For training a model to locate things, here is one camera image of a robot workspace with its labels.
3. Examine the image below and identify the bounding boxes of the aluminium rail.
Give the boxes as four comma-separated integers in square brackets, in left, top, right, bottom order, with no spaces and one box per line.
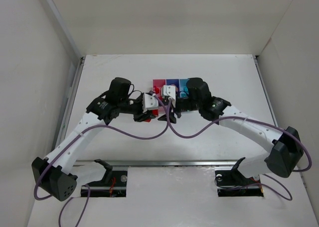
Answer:
[74,159,291,168]

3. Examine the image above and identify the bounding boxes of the light blue container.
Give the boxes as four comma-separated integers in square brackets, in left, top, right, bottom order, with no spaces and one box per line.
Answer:
[179,79,189,98]

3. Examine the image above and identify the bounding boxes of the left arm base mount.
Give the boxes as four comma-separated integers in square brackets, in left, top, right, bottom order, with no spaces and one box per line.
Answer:
[87,159,128,198]

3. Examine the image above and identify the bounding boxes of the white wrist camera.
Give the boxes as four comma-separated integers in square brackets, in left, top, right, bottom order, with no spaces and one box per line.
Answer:
[142,93,159,113]
[160,85,176,100]

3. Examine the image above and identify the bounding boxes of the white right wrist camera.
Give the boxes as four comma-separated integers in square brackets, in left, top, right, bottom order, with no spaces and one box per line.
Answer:
[160,85,176,100]

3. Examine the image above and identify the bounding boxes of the purple cable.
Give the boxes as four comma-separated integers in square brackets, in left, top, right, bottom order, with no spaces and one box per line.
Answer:
[168,97,313,202]
[33,94,172,227]

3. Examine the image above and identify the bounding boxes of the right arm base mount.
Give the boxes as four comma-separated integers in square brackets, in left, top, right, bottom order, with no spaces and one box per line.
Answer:
[214,157,264,197]

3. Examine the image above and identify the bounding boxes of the pink container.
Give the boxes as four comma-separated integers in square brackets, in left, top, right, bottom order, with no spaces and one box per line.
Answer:
[153,79,166,93]

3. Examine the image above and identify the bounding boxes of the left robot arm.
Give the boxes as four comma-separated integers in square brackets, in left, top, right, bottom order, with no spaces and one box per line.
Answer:
[31,77,159,202]

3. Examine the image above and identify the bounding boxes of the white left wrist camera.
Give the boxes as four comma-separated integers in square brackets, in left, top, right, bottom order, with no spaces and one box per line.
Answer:
[142,93,159,113]

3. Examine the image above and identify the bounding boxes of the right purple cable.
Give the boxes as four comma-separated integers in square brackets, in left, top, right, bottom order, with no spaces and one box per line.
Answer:
[168,97,313,202]

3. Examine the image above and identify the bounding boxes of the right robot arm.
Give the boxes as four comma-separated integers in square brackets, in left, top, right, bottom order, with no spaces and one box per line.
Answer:
[154,78,306,179]

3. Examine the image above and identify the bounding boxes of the red round lego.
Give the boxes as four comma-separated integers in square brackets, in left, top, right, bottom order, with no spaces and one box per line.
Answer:
[153,86,160,94]

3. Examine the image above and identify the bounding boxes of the purple-blue container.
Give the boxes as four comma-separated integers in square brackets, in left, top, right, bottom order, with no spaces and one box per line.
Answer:
[166,79,179,92]

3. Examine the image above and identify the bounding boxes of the red lego pile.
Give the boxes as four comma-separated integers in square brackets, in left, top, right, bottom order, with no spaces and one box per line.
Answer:
[145,110,159,122]

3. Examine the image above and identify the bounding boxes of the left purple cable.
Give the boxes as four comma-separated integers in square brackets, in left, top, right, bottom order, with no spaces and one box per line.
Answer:
[33,94,172,227]

